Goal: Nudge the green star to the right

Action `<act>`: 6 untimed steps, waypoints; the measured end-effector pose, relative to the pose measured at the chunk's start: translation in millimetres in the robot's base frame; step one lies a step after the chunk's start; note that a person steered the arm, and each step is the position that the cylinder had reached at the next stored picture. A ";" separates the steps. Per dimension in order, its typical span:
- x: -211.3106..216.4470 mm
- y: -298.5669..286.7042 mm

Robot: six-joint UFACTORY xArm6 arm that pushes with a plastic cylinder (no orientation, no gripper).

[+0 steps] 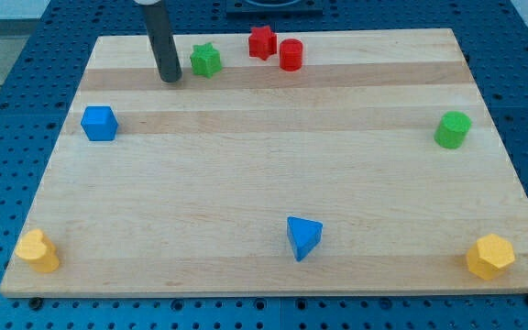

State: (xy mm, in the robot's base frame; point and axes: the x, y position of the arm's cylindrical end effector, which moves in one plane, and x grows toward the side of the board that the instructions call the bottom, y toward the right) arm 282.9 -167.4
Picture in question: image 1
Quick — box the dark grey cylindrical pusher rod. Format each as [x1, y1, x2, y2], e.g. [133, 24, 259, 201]
[140, 0, 182, 83]

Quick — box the red cylinder block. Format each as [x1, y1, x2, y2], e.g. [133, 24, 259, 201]
[279, 38, 303, 72]

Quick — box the blue triangle block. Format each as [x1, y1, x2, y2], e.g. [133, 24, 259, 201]
[287, 216, 324, 262]

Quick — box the blue cube block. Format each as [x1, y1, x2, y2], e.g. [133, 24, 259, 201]
[81, 105, 118, 141]

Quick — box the green star block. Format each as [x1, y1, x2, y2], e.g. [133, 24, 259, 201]
[190, 42, 223, 78]

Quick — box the yellow heart block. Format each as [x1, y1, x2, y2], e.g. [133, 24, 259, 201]
[14, 229, 61, 273]

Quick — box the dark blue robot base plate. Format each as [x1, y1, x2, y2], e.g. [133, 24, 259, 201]
[225, 0, 325, 17]

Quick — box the yellow hexagon block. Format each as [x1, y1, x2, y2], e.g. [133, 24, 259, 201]
[466, 234, 516, 281]

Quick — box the green cylinder block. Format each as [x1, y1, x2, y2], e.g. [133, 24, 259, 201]
[434, 111, 472, 149]

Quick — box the light wooden board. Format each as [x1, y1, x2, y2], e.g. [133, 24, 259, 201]
[0, 28, 528, 298]

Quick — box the red star block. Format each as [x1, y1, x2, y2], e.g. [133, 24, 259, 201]
[248, 26, 278, 61]

